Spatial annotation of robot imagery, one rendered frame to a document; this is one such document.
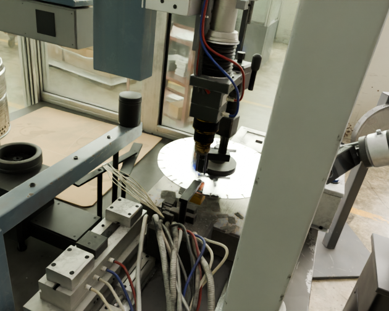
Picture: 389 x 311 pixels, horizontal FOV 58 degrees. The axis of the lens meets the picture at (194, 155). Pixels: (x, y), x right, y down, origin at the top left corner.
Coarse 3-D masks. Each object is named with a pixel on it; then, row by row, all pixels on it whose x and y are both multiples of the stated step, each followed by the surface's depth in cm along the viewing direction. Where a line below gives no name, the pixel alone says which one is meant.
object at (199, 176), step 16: (176, 144) 106; (192, 144) 107; (240, 144) 112; (160, 160) 96; (176, 160) 97; (192, 160) 98; (240, 160) 102; (256, 160) 103; (176, 176) 90; (192, 176) 91; (208, 176) 92; (224, 176) 93; (240, 176) 94; (208, 192) 86; (224, 192) 87; (240, 192) 88
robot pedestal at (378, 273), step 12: (372, 240) 111; (384, 240) 111; (372, 252) 107; (384, 252) 106; (372, 264) 109; (384, 264) 102; (360, 276) 118; (372, 276) 105; (384, 276) 97; (360, 288) 114; (372, 288) 102; (384, 288) 93; (348, 300) 124; (360, 300) 110; (372, 300) 99; (384, 300) 96
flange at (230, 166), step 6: (210, 162) 97; (216, 162) 96; (222, 162) 97; (228, 162) 98; (234, 162) 99; (210, 168) 94; (216, 168) 94; (222, 168) 95; (228, 168) 95; (234, 168) 96
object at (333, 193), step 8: (344, 176) 113; (328, 184) 108; (336, 184) 108; (344, 184) 109; (328, 192) 105; (336, 192) 104; (344, 192) 105; (320, 200) 107; (328, 200) 106; (336, 200) 105; (320, 208) 108; (328, 208) 107; (336, 208) 106; (320, 216) 109; (328, 216) 108; (312, 224) 113; (320, 224) 110; (328, 224) 109
